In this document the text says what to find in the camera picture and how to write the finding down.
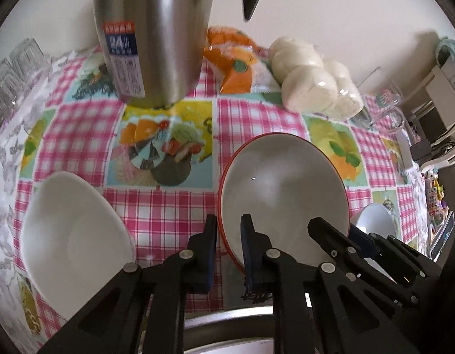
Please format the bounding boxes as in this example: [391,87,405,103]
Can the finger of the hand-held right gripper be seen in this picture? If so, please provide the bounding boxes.
[307,217,422,307]
[350,225,444,285]

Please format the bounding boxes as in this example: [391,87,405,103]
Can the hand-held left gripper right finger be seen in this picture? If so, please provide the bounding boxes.
[240,213,431,354]

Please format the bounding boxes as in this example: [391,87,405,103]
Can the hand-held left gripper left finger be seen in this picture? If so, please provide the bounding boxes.
[39,214,218,354]

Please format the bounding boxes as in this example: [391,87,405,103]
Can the small floral bowl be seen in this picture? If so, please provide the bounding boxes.
[354,203,397,242]

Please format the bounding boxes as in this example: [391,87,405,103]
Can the stainless steel basin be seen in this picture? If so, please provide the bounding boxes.
[183,304,313,354]

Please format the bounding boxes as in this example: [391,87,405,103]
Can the red rim strawberry bowl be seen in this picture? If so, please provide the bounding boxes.
[217,133,350,277]

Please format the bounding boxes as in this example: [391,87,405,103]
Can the plain white bowl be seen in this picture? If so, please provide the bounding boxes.
[20,171,137,321]

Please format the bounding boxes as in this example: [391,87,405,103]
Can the pink checkered tablecloth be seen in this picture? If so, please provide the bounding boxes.
[0,42,425,340]

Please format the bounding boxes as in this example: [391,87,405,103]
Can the colourful snack packets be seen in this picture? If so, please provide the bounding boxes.
[424,168,451,214]

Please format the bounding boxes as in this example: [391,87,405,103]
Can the white power strip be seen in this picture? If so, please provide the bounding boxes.
[395,129,416,172]

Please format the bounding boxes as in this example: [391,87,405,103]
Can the black charger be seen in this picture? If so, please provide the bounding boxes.
[412,142,433,162]

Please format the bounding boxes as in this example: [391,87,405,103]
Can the clear glass mug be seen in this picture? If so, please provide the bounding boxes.
[351,67,408,133]

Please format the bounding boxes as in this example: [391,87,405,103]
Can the bag of steamed buns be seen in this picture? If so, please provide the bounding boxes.
[269,35,364,121]

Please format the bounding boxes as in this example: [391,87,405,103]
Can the white chair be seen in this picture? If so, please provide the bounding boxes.
[408,40,455,166]

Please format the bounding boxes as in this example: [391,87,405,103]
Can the orange snack packet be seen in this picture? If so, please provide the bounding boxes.
[202,26,277,94]

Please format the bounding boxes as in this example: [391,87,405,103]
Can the pale cloth bag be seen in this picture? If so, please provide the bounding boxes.
[436,39,455,67]

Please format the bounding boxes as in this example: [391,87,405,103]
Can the grey floral cloth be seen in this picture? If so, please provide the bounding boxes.
[0,44,66,340]

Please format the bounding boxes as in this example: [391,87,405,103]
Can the stainless steel thermos jug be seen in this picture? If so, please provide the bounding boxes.
[92,0,270,108]

